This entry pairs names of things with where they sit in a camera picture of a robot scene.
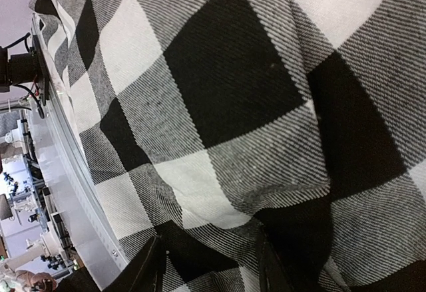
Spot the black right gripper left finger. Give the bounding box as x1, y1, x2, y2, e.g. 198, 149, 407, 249
56, 235, 163, 292

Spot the black white plaid shirt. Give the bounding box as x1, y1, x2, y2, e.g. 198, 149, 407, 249
30, 0, 425, 291

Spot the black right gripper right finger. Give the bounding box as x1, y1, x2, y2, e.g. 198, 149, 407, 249
256, 228, 293, 292

